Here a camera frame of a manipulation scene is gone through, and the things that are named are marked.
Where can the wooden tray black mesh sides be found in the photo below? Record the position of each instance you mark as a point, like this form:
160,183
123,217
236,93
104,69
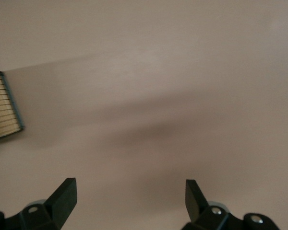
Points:
2,103

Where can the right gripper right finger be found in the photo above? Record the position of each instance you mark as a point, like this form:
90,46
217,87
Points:
196,208

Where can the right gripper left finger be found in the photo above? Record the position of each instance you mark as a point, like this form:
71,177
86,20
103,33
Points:
60,206

